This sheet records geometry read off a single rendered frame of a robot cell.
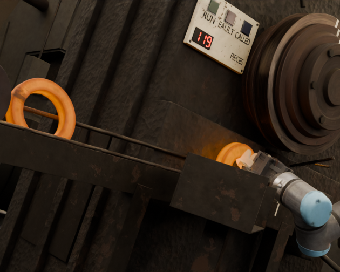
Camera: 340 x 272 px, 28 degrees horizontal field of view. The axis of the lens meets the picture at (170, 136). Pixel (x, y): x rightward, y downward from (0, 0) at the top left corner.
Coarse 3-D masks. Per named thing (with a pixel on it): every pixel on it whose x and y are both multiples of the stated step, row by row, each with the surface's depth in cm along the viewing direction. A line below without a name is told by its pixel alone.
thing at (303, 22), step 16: (304, 16) 216; (320, 16) 220; (288, 32) 212; (272, 48) 212; (272, 64) 209; (256, 80) 214; (272, 80) 210; (256, 96) 215; (272, 96) 211; (272, 112) 212; (272, 128) 215; (288, 144) 219
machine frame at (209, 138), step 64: (128, 0) 227; (192, 0) 207; (256, 0) 222; (320, 0) 242; (64, 64) 251; (128, 64) 221; (192, 64) 209; (128, 128) 207; (192, 128) 205; (64, 192) 220; (0, 256) 235; (64, 256) 211; (192, 256) 213
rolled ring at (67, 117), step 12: (24, 84) 165; (36, 84) 168; (48, 84) 170; (12, 96) 163; (24, 96) 165; (48, 96) 172; (60, 96) 172; (12, 108) 162; (60, 108) 173; (72, 108) 174; (12, 120) 161; (24, 120) 163; (60, 120) 173; (72, 120) 173; (60, 132) 170; (72, 132) 172
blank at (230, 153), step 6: (228, 144) 210; (234, 144) 209; (240, 144) 209; (222, 150) 208; (228, 150) 207; (234, 150) 208; (240, 150) 209; (246, 150) 211; (252, 150) 213; (222, 156) 206; (228, 156) 207; (234, 156) 208; (240, 156) 210; (222, 162) 205; (228, 162) 207
